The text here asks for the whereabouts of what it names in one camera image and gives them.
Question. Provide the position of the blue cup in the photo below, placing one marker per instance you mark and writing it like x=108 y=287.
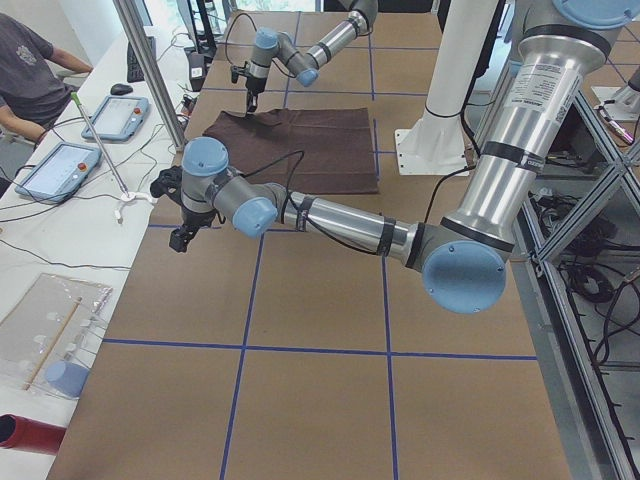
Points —
x=67 y=377

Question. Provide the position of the upper teach pendant tablet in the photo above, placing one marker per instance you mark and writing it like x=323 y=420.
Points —
x=118 y=118

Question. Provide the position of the brown t-shirt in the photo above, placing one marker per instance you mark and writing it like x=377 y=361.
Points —
x=314 y=151

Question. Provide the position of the aluminium frame post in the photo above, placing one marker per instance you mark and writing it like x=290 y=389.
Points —
x=135 y=33

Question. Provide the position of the teach pendant tablet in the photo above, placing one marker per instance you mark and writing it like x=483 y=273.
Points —
x=60 y=174
x=118 y=118

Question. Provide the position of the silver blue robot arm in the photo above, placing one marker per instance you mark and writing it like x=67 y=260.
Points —
x=270 y=45
x=460 y=247

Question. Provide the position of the red cylinder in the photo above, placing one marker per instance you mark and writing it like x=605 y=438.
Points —
x=28 y=435

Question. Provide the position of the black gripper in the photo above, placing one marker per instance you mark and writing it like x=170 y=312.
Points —
x=192 y=218
x=254 y=86

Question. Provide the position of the lower teach pendant tablet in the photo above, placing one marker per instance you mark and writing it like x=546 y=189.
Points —
x=60 y=174

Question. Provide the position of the seated person in grey shirt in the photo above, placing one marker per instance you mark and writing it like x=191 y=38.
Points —
x=32 y=97

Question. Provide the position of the black computer mouse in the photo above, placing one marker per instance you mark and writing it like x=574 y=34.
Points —
x=121 y=89

